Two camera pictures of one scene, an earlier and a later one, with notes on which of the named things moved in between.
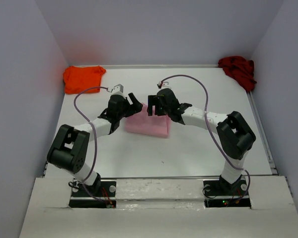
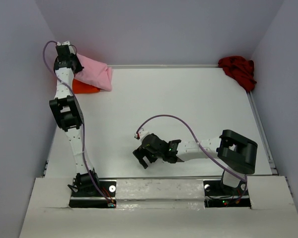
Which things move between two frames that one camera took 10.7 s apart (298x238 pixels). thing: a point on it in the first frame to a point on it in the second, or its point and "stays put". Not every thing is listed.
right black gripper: [156, 105] to [144, 150]
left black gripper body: [128, 106] to [73, 62]
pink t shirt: [141, 123] to [97, 74]
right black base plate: [215, 196] stays put
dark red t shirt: [240, 68] stays put
